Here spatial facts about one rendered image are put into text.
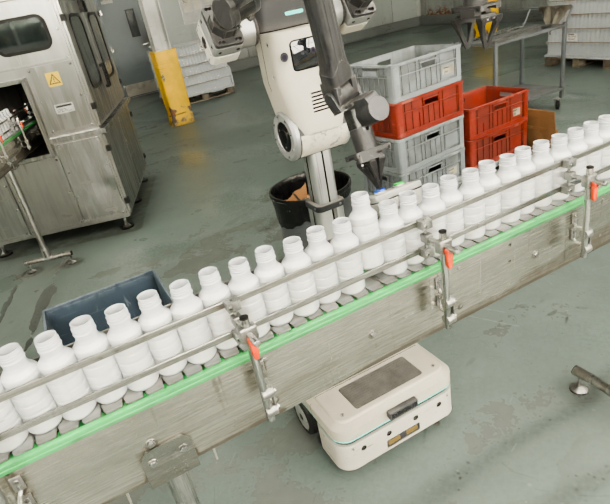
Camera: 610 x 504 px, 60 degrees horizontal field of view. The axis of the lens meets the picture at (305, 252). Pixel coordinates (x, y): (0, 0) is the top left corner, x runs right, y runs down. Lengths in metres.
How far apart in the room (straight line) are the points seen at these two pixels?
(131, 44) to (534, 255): 12.10
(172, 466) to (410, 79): 2.71
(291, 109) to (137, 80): 11.53
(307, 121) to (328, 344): 0.77
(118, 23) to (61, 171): 8.58
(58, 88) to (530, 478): 3.96
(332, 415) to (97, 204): 3.28
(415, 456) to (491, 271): 0.98
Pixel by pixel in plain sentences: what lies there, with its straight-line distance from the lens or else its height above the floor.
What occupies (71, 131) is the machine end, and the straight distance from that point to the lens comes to 4.61.
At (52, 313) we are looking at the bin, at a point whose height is 0.93.
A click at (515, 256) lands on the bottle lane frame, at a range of 1.39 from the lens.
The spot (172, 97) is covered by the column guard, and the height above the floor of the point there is 0.43.
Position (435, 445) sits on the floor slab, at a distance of 2.15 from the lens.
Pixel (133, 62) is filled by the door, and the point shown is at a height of 0.72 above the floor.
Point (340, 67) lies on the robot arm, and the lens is 1.27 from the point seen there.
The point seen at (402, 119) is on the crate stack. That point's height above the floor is 0.78.
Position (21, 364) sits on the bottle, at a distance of 0.99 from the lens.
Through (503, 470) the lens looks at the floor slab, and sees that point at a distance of 2.09.
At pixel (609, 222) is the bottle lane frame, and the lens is 1.66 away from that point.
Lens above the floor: 1.60
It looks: 27 degrees down
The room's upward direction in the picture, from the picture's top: 11 degrees counter-clockwise
